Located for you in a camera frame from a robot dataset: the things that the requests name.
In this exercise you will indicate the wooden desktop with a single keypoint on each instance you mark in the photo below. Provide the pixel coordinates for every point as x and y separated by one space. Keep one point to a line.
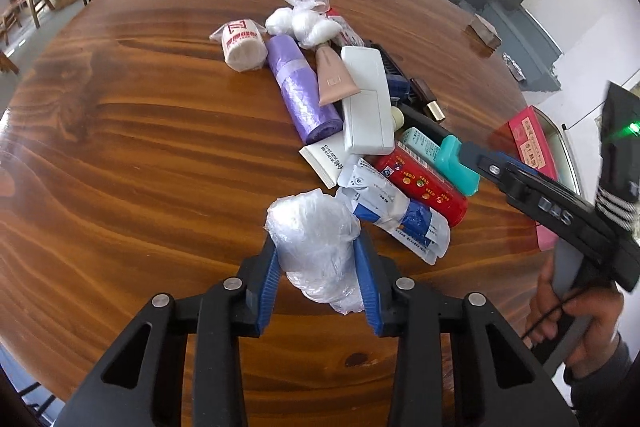
150 132

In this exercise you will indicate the red snack packet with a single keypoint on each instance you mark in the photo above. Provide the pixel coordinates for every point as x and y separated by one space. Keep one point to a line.
346 31

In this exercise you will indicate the grey staircase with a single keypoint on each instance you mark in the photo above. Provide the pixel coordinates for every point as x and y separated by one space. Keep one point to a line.
520 37

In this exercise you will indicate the pink storage box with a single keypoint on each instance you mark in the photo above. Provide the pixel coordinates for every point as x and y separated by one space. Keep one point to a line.
525 132

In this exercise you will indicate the white tube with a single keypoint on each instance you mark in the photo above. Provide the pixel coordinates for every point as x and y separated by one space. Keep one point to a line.
325 159

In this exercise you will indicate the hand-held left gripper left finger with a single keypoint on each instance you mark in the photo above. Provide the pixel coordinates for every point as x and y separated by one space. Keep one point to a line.
267 279

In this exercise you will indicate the wooden bench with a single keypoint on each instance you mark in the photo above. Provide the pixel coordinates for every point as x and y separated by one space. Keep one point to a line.
30 7

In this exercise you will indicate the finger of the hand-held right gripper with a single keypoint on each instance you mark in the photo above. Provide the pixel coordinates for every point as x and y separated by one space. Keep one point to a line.
482 161
422 122

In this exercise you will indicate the black comb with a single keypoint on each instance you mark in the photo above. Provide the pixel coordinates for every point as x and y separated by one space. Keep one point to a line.
390 59

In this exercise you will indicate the teal bottle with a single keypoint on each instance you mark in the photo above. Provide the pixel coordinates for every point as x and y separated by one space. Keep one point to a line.
457 162

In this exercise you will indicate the clear plastic bag bundle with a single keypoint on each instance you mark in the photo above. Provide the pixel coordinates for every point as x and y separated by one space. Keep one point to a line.
310 237

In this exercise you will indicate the light teal box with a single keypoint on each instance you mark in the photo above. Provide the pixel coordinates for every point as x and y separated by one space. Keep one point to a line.
420 142

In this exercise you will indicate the foil ashtray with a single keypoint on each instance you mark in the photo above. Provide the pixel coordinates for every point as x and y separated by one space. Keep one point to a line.
512 67

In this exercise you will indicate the red can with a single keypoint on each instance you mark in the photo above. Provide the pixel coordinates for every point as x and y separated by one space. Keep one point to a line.
425 187

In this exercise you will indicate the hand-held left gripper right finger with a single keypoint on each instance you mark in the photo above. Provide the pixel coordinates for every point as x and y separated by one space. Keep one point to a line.
367 284

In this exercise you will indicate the pink tube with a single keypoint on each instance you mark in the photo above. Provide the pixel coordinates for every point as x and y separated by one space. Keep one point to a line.
332 77

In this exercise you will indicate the small cream bottle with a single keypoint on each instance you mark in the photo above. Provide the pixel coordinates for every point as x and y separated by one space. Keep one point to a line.
397 117

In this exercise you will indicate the white pouch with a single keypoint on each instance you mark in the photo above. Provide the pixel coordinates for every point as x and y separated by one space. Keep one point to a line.
365 179

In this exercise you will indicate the brown lipstick with gold cap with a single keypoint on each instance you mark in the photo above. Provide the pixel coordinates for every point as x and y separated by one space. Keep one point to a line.
427 99

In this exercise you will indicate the person's right hand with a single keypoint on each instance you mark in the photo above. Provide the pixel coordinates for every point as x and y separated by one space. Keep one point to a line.
600 327

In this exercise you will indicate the bag of cotton balls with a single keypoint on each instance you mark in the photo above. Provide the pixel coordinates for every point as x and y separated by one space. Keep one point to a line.
305 26

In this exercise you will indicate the blue and white packet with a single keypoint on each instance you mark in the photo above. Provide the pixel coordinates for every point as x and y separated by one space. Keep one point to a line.
405 219

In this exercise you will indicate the person's right forearm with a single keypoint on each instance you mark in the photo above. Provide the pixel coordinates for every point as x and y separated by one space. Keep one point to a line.
610 392

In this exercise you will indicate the purple garbage bag roll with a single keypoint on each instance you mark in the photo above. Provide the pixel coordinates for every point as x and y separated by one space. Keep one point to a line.
300 87

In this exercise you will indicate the small brown block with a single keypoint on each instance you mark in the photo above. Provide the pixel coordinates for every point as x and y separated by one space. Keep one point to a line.
482 31

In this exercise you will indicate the white rectangular box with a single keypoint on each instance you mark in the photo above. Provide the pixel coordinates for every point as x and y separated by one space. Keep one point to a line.
367 102

